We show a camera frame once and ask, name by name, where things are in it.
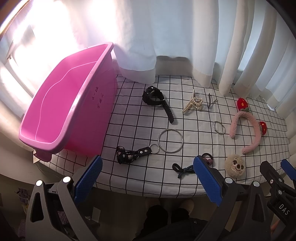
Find pink plush strawberry headband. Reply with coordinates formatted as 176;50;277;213
229;97;268;155

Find small silver hoop rings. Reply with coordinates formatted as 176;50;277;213
212;120;227;135

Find pink plastic bin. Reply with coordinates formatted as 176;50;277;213
18;42;118;162

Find black floral keychain strap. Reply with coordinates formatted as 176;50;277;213
115;143;161;165

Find beige plush sloth face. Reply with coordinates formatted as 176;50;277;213
225;154;245;179

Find dark red hair tie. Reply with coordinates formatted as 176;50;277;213
200;152;215;167

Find pearl hair claw clip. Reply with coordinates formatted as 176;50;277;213
182;89;203;113

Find checkered white bed sheet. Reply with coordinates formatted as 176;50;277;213
38;74;291;197

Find large silver bangle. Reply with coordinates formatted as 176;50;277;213
157;128;184;154

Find black digital wristwatch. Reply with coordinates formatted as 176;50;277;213
142;86;174;123

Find white curtain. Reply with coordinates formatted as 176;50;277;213
1;1;295;118

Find black hairpin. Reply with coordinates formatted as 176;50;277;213
208;93;217;109

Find dark blue bow hair tie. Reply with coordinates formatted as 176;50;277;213
171;163;195;179

